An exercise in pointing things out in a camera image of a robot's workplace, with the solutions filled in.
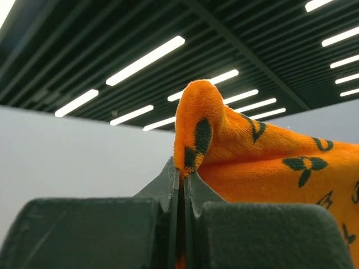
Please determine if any orange flower-pattern pillowcase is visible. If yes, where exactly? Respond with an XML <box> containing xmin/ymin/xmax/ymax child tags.
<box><xmin>174</xmin><ymin>80</ymin><xmax>358</xmax><ymax>263</ymax></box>

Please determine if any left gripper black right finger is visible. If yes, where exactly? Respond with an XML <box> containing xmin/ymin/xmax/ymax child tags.
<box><xmin>184</xmin><ymin>173</ymin><xmax>354</xmax><ymax>268</ymax></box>

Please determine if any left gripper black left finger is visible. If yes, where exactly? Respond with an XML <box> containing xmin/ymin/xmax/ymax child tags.
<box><xmin>1</xmin><ymin>159</ymin><xmax>179</xmax><ymax>269</ymax></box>

